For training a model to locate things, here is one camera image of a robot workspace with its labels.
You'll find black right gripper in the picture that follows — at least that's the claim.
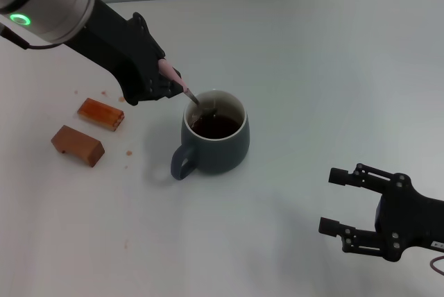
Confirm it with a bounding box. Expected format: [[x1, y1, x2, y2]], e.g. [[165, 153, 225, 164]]
[[318, 163, 444, 263]]

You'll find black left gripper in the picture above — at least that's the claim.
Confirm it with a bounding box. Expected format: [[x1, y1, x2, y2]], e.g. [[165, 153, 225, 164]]
[[64, 0, 185, 105]]

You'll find pink handled metal spoon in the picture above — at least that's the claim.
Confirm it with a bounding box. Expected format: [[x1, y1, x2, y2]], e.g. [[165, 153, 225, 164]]
[[157, 59, 218, 121]]

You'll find grey ceramic cup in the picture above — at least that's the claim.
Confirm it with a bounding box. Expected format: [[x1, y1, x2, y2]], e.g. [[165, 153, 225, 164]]
[[170, 89, 250, 181]]

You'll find brown wooden spoon rest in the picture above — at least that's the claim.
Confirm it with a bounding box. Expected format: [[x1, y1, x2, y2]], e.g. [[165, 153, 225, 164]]
[[51, 124, 105, 168]]

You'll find orange grooved wooden block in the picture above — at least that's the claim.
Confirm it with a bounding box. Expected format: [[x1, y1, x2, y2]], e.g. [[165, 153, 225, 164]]
[[76, 98, 126, 133]]

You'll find dark coffee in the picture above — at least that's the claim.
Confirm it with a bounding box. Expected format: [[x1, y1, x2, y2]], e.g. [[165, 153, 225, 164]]
[[191, 114, 243, 140]]

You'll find right arm plug cable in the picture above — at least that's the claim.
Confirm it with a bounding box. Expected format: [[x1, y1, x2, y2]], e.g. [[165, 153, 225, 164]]
[[429, 255, 444, 277]]

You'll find arm plug cable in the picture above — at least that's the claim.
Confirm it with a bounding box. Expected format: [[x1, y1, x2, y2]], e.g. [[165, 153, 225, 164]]
[[0, 25, 62, 51], [429, 255, 444, 277]]

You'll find left arm plug cable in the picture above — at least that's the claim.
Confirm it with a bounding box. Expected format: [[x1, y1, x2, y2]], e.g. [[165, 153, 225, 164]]
[[0, 25, 62, 51]]

